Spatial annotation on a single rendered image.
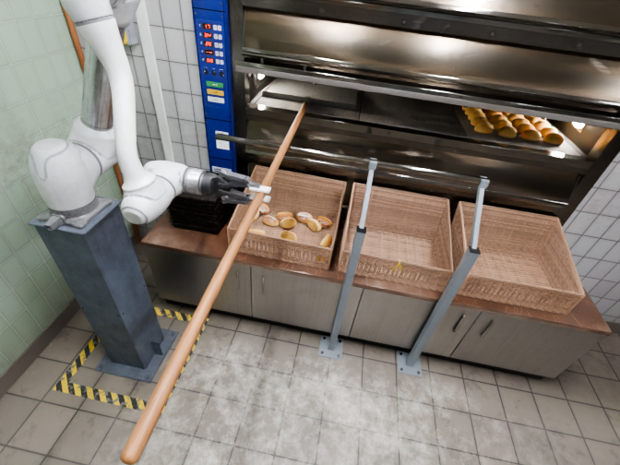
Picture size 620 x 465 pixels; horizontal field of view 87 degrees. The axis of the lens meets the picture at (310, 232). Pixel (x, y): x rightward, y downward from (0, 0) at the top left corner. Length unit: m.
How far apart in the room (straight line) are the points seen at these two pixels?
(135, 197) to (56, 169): 0.35
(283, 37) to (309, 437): 1.93
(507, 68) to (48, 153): 1.82
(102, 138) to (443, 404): 2.08
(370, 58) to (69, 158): 1.28
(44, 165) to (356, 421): 1.76
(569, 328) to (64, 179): 2.27
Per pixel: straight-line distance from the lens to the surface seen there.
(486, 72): 1.81
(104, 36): 1.13
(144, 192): 1.10
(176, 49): 1.99
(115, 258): 1.60
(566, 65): 1.94
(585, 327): 2.14
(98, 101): 1.41
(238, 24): 1.83
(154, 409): 0.71
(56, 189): 1.40
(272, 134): 1.94
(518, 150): 2.01
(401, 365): 2.19
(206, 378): 2.06
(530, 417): 2.42
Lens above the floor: 1.82
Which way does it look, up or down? 40 degrees down
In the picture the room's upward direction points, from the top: 7 degrees clockwise
